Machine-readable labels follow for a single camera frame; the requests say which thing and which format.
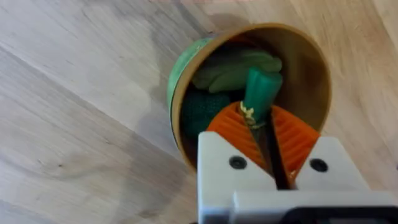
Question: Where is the green and tan toy tub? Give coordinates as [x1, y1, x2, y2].
[166, 22, 332, 174]

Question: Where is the left gripper white and orange left finger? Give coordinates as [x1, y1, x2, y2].
[197, 101, 278, 224]

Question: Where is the left gripper white and orange right finger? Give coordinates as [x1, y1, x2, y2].
[271, 105, 371, 191]

